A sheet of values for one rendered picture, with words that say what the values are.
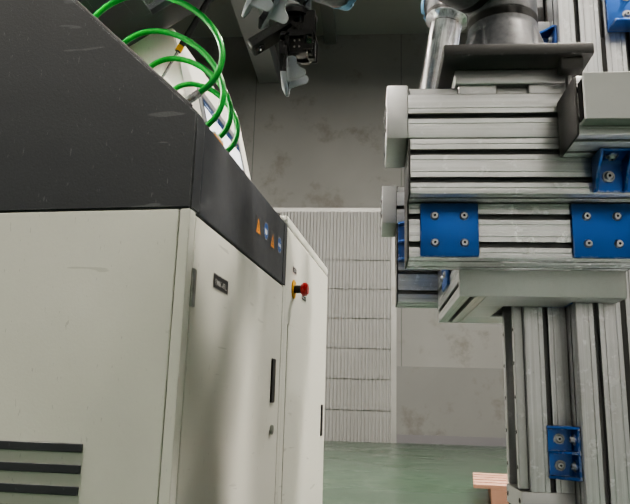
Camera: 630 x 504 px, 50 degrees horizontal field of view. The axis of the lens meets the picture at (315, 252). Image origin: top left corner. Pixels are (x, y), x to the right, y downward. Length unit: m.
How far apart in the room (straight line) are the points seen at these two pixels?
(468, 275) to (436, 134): 0.24
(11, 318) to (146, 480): 0.34
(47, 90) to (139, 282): 0.38
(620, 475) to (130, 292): 0.83
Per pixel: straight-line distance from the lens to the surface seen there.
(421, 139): 1.07
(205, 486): 1.18
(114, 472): 1.06
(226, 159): 1.25
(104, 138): 1.16
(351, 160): 10.92
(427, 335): 10.30
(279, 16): 1.57
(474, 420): 10.31
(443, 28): 1.94
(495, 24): 1.18
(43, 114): 1.24
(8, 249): 1.19
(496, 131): 1.09
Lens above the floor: 0.50
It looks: 13 degrees up
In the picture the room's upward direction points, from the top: 2 degrees clockwise
